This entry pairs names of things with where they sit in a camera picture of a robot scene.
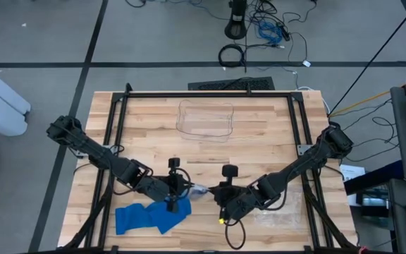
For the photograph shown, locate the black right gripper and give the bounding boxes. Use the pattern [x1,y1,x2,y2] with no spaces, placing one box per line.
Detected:
[205,164,260,222]

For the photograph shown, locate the yellow cable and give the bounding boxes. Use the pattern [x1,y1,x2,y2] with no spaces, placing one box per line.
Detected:
[328,74,406,119]

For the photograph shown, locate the blue cable bundle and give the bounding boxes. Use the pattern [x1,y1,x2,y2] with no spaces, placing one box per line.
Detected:
[257,20,284,46]

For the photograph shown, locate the clear plastic bin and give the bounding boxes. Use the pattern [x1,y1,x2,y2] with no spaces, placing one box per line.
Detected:
[175,99,235,143]

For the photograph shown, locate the thin black diagonal pole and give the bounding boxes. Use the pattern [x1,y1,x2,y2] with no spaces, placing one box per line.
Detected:
[328,0,406,116]

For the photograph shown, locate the coiled black cable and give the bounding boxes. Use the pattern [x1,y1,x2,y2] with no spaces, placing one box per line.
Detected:
[218,43,246,68]

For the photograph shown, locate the black perforated floor panel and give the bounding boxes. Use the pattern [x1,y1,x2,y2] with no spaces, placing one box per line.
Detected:
[187,76,276,92]

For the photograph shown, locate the black floor cable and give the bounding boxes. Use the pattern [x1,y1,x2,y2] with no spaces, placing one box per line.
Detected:
[342,98,401,164]
[283,10,319,66]

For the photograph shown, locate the blue cohesive bandage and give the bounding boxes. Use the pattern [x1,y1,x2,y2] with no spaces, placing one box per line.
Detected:
[114,195,192,236]
[190,183,210,201]

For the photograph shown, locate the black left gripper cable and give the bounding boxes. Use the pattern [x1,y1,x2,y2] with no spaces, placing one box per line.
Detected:
[109,143,192,197]

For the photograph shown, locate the white paper sheet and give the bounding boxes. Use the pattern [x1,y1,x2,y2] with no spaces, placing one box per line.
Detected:
[338,163,367,207]

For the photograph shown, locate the black power strip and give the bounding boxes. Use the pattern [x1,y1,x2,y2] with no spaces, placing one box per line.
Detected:
[276,23,291,42]

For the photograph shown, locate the clear plastic wrapper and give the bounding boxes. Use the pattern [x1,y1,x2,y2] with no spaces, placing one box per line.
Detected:
[254,186,305,229]

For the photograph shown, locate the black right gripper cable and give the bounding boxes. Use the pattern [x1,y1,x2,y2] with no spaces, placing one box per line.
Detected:
[223,217,247,250]

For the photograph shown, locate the small screen device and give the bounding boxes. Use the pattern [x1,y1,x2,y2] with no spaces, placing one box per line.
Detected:
[359,192,389,216]

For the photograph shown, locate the white cable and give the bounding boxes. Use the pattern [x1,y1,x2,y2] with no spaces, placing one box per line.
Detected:
[294,70,331,114]

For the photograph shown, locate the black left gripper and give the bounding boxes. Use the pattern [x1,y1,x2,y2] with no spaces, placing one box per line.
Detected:
[142,157,199,213]

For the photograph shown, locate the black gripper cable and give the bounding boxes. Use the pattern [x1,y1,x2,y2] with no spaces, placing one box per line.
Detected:
[109,143,192,197]
[223,217,247,250]

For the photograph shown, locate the black aluminium table frame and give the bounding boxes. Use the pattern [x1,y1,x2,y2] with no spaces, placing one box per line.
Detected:
[58,83,359,254]

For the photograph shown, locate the grey equipment cart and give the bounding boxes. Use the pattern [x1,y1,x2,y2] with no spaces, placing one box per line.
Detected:
[356,178,406,254]

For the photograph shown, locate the black stand base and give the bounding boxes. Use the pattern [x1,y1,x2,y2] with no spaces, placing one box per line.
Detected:
[223,0,249,40]

